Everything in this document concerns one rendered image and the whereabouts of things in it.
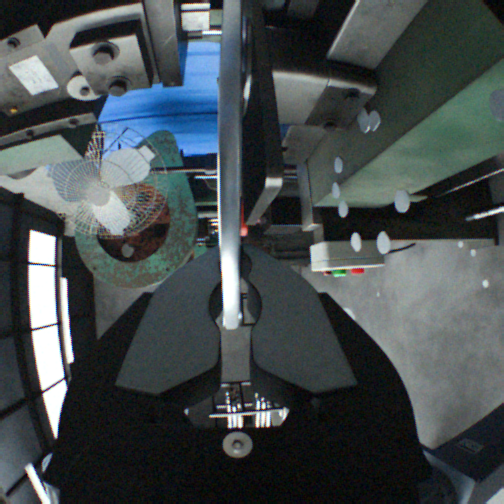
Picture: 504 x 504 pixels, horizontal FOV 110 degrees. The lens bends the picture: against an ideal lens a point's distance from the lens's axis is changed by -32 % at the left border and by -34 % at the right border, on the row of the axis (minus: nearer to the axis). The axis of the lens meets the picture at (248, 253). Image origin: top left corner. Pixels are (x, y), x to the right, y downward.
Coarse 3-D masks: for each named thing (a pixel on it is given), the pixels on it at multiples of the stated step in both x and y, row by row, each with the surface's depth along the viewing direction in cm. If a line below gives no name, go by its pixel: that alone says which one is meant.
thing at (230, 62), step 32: (224, 0) 7; (224, 32) 7; (224, 64) 7; (224, 96) 8; (224, 128) 8; (224, 160) 8; (224, 192) 9; (224, 224) 9; (224, 256) 10; (224, 288) 11
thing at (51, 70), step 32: (96, 0) 16; (128, 0) 16; (64, 32) 17; (96, 32) 18; (128, 32) 18; (0, 64) 16; (32, 64) 19; (64, 64) 22; (96, 64) 20; (128, 64) 22; (0, 96) 22; (32, 96) 25; (64, 96) 28; (96, 96) 29
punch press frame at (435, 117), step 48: (0, 0) 8; (432, 0) 10; (480, 0) 6; (432, 48) 13; (480, 48) 9; (384, 96) 21; (432, 96) 15; (480, 96) 11; (48, 144) 32; (336, 144) 33; (384, 144) 22; (432, 144) 20; (480, 144) 18; (384, 192) 36
